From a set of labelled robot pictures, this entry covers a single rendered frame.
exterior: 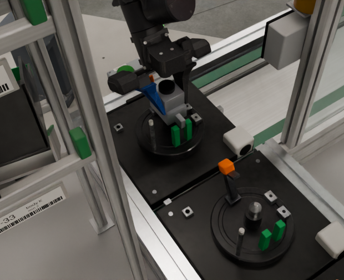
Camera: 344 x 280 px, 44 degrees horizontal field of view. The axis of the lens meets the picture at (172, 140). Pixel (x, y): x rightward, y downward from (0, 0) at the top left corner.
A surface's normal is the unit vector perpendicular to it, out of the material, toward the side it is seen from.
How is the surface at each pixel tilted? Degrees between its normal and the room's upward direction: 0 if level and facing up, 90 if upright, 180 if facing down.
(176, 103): 90
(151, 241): 0
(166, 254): 0
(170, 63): 81
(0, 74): 90
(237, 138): 0
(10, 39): 90
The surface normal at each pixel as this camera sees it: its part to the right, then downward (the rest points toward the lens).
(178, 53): -0.09, -0.72
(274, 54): -0.84, 0.45
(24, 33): 0.54, 0.65
